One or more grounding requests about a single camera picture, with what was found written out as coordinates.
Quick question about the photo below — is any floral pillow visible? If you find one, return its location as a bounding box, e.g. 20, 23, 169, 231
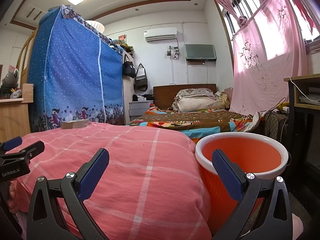
175, 88, 215, 100

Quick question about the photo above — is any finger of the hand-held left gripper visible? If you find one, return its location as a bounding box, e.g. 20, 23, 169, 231
0, 140, 45, 167
0, 136, 23, 153

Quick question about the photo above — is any blue dotted fabric wardrobe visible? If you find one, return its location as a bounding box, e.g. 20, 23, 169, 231
27, 5, 125, 133

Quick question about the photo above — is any person's left hand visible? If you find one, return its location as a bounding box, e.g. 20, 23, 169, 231
7, 182, 20, 213

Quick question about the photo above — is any brown wooden headboard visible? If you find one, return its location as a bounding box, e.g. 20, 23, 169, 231
153, 84, 217, 110

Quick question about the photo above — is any stack of papers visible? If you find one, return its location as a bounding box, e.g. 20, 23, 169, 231
299, 87, 320, 104

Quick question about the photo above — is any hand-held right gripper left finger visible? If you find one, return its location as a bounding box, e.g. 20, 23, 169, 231
26, 148, 110, 240

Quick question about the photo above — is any black handbag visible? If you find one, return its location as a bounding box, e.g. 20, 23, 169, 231
122, 54, 137, 78

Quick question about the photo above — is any television with green cover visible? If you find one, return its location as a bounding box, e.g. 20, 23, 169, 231
184, 44, 217, 62

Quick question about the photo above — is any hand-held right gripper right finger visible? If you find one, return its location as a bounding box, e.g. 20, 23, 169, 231
211, 149, 293, 240

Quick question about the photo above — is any black fan grille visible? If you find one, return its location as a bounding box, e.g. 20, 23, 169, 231
262, 110, 288, 143

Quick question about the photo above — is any white cable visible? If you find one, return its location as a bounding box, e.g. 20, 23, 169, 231
287, 77, 307, 100

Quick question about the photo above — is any pale wooden block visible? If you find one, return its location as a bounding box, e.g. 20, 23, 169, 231
61, 119, 90, 130

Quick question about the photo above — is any wall socket with plugs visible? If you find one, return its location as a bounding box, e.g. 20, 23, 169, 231
166, 46, 180, 60

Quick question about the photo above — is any grey nightstand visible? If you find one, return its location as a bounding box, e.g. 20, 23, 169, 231
129, 100, 154, 123

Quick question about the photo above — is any light wooden counter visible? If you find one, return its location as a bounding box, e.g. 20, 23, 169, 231
0, 84, 34, 143

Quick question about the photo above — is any beige tall cabinet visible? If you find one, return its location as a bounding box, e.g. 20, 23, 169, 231
122, 51, 135, 125

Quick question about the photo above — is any black cloth on nightstand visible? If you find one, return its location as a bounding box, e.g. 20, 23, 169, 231
132, 94, 153, 102

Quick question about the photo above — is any orange bucket with white rim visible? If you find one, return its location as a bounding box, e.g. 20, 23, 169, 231
195, 133, 289, 235

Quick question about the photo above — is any wooden ladder frame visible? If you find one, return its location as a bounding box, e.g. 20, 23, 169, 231
16, 30, 38, 85

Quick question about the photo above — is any black framed wooden desk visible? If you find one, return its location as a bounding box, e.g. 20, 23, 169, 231
284, 74, 320, 155

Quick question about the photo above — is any pink checked blanket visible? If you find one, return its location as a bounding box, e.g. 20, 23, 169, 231
5, 121, 213, 240

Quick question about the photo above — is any black mesh basket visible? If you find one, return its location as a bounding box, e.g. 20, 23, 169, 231
0, 85, 12, 99

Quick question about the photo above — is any white ribbed plastic basket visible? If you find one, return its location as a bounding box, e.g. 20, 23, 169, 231
86, 21, 104, 34

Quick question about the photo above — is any grey round toy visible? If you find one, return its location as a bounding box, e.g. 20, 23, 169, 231
2, 67, 19, 87

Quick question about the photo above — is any colourful patchwork bed sheet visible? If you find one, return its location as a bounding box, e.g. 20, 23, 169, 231
129, 106, 263, 139

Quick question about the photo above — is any cream pillow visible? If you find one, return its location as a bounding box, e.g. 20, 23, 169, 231
175, 96, 223, 112

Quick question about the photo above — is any yellowish crumpled cloth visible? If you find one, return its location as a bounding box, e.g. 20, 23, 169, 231
215, 91, 230, 109

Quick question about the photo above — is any grey tote bag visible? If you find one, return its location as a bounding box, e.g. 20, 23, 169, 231
134, 64, 148, 92

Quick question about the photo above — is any white air conditioner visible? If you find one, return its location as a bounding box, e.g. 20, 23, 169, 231
144, 27, 178, 42

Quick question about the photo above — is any pink hanging sheet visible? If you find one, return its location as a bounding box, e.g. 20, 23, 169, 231
229, 0, 308, 115

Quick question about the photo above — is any white desk rack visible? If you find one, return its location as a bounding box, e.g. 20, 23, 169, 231
10, 87, 24, 98

